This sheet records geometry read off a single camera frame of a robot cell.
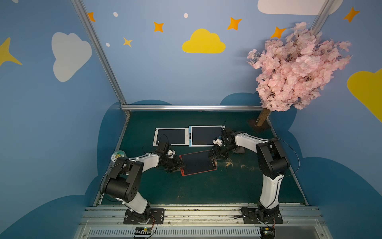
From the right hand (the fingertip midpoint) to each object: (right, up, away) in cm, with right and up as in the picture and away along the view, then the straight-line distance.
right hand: (212, 156), depth 94 cm
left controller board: (-38, -33, -21) cm, 54 cm away
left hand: (-18, -4, -3) cm, 19 cm away
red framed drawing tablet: (-10, -4, +2) cm, 11 cm away
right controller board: (+25, -34, -21) cm, 47 cm away
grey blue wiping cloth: (+18, +4, +3) cm, 19 cm away
